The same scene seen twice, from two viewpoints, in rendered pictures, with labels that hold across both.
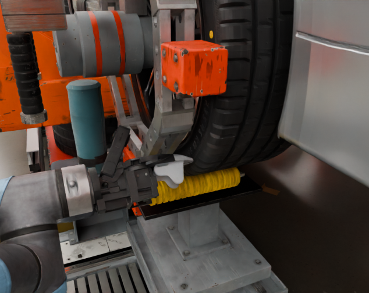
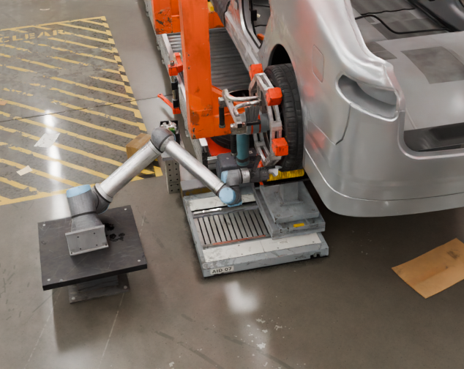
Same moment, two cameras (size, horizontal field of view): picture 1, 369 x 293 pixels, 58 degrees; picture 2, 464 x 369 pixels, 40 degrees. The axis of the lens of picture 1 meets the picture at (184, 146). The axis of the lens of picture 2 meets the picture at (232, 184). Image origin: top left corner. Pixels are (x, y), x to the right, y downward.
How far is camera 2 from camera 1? 3.24 m
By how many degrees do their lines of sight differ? 15
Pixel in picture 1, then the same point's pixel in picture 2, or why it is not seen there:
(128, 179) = (260, 173)
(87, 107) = (243, 140)
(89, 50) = (249, 129)
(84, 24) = not seen: hidden behind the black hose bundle
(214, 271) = (293, 211)
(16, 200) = (230, 178)
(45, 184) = (237, 173)
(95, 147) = (244, 155)
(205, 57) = (282, 147)
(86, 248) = not seen: hidden behind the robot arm
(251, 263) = (309, 209)
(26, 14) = (237, 130)
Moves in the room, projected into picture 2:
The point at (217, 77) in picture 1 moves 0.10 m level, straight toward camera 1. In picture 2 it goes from (285, 151) to (281, 160)
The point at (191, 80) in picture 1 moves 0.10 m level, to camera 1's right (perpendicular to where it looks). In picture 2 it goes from (278, 152) to (296, 154)
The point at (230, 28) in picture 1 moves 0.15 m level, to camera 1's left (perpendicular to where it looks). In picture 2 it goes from (290, 138) to (264, 135)
